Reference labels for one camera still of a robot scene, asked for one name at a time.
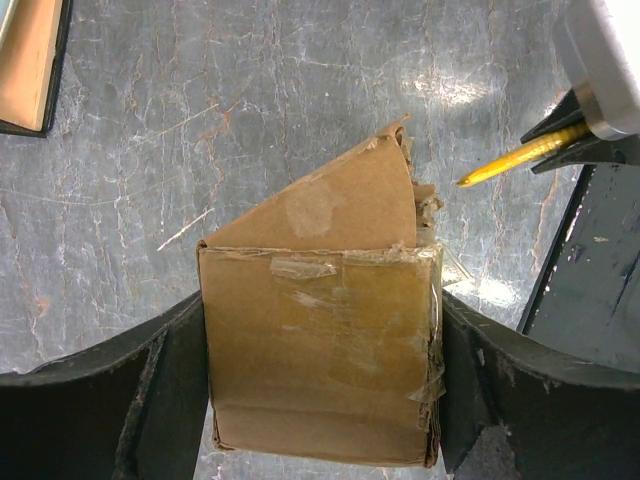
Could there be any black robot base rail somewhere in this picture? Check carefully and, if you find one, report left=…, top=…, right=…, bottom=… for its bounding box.
left=518, top=166, right=639, bottom=372

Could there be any yellow utility knife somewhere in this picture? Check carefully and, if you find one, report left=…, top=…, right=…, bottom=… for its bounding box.
left=457, top=122, right=590, bottom=188

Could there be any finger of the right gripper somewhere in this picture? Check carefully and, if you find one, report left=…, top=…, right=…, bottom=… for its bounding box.
left=531, top=136, right=628, bottom=174
left=520, top=89, right=584, bottom=144

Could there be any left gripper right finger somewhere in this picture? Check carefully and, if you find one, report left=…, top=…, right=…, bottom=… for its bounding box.
left=440, top=293, right=639, bottom=479

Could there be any black wire wooden shelf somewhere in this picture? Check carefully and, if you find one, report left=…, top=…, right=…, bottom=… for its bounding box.
left=1, top=0, right=73, bottom=137

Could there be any brown cardboard express box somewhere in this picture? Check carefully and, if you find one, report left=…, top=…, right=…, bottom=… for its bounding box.
left=196, top=121, right=444, bottom=467

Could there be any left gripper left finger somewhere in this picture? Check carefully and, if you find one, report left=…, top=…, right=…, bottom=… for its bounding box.
left=1, top=293, right=208, bottom=479

